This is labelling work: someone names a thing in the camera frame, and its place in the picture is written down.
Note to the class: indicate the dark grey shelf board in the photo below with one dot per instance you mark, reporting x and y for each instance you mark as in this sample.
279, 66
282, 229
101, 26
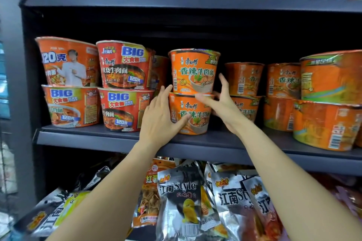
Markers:
169, 3
113, 142

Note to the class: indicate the dark snack packet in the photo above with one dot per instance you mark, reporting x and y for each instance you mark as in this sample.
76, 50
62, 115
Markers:
96, 177

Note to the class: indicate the person's left middle finger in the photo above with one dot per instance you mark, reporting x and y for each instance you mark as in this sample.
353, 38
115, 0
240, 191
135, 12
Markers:
161, 96

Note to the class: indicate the large red noodle bowl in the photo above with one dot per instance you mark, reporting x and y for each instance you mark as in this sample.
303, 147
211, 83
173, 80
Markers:
121, 111
124, 65
70, 108

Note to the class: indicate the person's right thumb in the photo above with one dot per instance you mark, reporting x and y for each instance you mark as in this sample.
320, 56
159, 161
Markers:
205, 98

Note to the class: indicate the orange snack packet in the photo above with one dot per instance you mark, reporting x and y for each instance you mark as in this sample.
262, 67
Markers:
157, 192

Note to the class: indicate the orange instant noodle tub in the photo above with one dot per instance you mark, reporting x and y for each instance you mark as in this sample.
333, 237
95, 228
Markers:
195, 71
196, 120

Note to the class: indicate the yellow green snack packet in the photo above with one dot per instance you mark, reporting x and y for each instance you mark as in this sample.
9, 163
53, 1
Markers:
70, 204

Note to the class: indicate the person's right forearm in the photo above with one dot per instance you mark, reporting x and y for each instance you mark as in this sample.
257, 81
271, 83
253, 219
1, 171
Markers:
297, 192

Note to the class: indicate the silver black snack packet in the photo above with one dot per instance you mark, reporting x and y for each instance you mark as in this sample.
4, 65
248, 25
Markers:
260, 201
208, 207
178, 192
42, 215
232, 201

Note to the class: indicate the person's right hand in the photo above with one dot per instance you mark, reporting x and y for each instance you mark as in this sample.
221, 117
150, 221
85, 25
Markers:
226, 108

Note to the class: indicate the row of orange noodle bowls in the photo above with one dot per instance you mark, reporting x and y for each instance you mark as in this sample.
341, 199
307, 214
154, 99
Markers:
243, 79

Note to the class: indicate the red noodle bowl person print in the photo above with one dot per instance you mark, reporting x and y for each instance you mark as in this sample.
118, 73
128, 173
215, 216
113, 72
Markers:
70, 63

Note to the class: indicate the person's left thumb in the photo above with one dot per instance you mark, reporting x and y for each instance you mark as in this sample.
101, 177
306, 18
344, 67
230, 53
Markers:
182, 122

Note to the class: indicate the person's left forearm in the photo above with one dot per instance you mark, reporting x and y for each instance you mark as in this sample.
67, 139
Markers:
113, 192

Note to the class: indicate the grey shelf side panel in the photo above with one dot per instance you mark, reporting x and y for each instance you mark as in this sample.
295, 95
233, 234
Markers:
19, 79

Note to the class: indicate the large orange green noodle bowl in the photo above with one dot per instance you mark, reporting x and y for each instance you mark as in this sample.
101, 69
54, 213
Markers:
331, 79
325, 125

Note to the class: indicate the person's left hand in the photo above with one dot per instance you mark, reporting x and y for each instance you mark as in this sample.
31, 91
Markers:
155, 125

